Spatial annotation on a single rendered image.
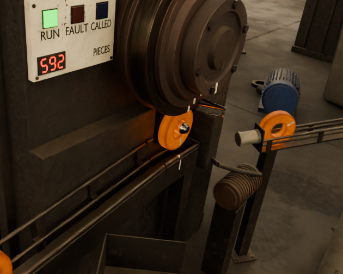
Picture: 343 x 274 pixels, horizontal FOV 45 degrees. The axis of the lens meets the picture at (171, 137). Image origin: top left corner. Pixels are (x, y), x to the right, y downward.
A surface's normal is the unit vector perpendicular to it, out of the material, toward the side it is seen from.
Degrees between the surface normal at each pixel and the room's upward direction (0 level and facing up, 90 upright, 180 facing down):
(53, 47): 90
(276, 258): 0
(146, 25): 73
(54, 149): 0
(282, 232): 0
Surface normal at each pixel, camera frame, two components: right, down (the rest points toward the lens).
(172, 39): -0.14, 0.29
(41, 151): 0.12, -0.86
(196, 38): -0.50, -0.01
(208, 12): -0.27, -0.47
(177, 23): -0.07, 0.09
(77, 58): 0.80, 0.38
